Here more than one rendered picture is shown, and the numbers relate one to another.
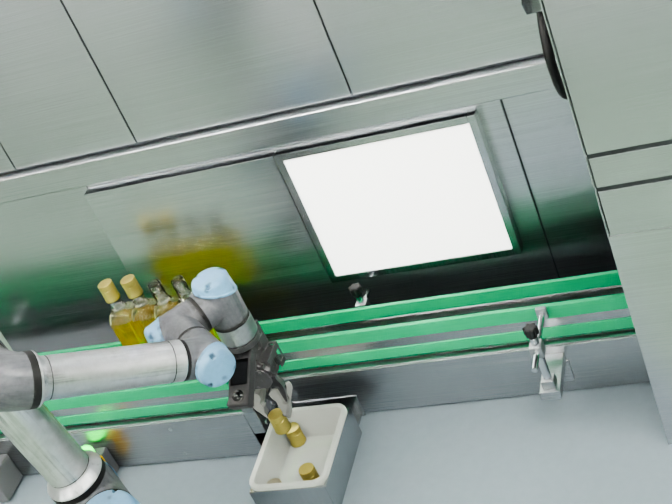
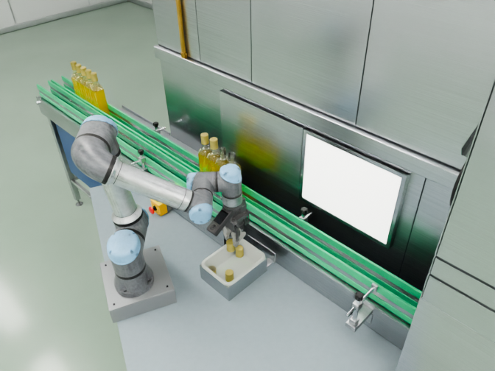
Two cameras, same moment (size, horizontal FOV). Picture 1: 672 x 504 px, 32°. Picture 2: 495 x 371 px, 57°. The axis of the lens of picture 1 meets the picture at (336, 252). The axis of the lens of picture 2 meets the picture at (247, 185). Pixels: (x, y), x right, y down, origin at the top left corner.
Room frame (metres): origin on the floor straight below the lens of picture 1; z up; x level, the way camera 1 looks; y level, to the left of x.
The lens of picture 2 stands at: (0.68, -0.23, 2.21)
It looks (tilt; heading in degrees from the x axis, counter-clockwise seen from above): 38 degrees down; 19
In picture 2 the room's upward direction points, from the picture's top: 1 degrees counter-clockwise
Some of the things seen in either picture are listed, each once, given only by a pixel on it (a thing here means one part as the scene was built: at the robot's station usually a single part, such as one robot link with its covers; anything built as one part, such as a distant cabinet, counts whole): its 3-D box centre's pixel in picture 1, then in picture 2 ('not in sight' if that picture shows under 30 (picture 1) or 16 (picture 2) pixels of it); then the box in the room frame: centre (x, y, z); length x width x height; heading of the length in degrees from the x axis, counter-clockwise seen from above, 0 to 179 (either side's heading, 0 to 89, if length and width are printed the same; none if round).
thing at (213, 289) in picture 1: (218, 299); (230, 180); (1.88, 0.24, 1.22); 0.09 x 0.08 x 0.11; 109
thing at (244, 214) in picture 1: (296, 219); (299, 162); (2.17, 0.05, 1.15); 0.90 x 0.03 x 0.34; 63
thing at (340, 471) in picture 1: (310, 451); (239, 264); (1.88, 0.22, 0.79); 0.27 x 0.17 x 0.08; 153
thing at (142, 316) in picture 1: (161, 338); (216, 171); (2.21, 0.44, 0.99); 0.06 x 0.06 x 0.21; 64
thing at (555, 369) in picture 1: (546, 362); (359, 311); (1.71, -0.28, 0.90); 0.17 x 0.05 x 0.23; 153
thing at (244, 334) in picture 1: (235, 329); (231, 197); (1.89, 0.24, 1.14); 0.08 x 0.08 x 0.05
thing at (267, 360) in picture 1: (254, 356); (234, 213); (1.89, 0.23, 1.06); 0.09 x 0.08 x 0.12; 152
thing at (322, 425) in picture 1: (305, 458); (233, 266); (1.86, 0.23, 0.80); 0.22 x 0.17 x 0.09; 153
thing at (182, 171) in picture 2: not in sight; (124, 135); (2.47, 1.07, 0.92); 1.75 x 0.01 x 0.08; 63
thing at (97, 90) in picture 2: not in sight; (99, 96); (2.67, 1.33, 1.02); 0.06 x 0.06 x 0.28; 63
